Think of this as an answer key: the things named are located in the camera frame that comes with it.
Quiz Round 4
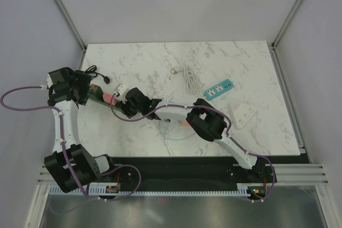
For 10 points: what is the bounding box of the pink plug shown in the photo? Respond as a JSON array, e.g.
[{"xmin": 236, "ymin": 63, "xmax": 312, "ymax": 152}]
[{"xmin": 103, "ymin": 93, "xmax": 116, "ymax": 105}]

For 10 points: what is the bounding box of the green power strip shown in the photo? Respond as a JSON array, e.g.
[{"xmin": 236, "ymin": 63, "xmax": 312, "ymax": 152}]
[{"xmin": 87, "ymin": 84, "xmax": 123, "ymax": 113}]

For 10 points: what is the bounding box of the orange pink plug adapter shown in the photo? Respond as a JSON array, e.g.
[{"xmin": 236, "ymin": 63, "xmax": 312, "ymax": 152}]
[{"xmin": 179, "ymin": 121, "xmax": 189, "ymax": 127}]

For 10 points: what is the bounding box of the teal power strip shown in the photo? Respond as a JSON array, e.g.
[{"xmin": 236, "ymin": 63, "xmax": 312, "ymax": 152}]
[{"xmin": 203, "ymin": 79, "xmax": 234, "ymax": 101}]

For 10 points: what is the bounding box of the white power strip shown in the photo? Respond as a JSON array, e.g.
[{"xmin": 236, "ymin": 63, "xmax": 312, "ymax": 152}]
[{"xmin": 228, "ymin": 103, "xmax": 258, "ymax": 130}]

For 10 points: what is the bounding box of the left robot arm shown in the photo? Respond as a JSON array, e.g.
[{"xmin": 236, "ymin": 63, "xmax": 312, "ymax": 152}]
[{"xmin": 44, "ymin": 67, "xmax": 117, "ymax": 195}]

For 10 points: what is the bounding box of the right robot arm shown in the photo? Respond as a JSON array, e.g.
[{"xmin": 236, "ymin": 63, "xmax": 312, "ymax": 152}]
[{"xmin": 114, "ymin": 88, "xmax": 267, "ymax": 182}]

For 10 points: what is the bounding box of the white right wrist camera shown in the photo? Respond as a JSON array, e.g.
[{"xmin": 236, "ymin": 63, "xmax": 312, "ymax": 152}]
[{"xmin": 114, "ymin": 84, "xmax": 130, "ymax": 101}]

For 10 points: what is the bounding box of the black power cord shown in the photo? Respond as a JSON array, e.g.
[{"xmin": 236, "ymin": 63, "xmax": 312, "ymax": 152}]
[{"xmin": 80, "ymin": 65, "xmax": 111, "ymax": 85}]

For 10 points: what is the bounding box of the light blue thin cable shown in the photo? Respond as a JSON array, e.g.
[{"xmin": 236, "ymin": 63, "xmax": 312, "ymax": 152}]
[{"xmin": 158, "ymin": 120, "xmax": 197, "ymax": 142}]

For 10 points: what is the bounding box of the white coiled power cord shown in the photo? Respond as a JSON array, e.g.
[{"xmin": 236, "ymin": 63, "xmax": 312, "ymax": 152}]
[{"xmin": 170, "ymin": 66, "xmax": 206, "ymax": 97}]

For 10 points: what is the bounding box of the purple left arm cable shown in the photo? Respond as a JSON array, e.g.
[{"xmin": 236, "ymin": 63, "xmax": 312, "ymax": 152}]
[{"xmin": 0, "ymin": 85, "xmax": 142, "ymax": 216}]

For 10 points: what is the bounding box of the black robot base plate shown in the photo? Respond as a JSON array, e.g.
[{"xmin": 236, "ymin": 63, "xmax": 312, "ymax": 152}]
[{"xmin": 98, "ymin": 156, "xmax": 277, "ymax": 190}]

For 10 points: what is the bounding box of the white slotted cable duct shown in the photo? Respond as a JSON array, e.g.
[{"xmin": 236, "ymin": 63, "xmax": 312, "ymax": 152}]
[{"xmin": 49, "ymin": 182, "xmax": 265, "ymax": 195}]

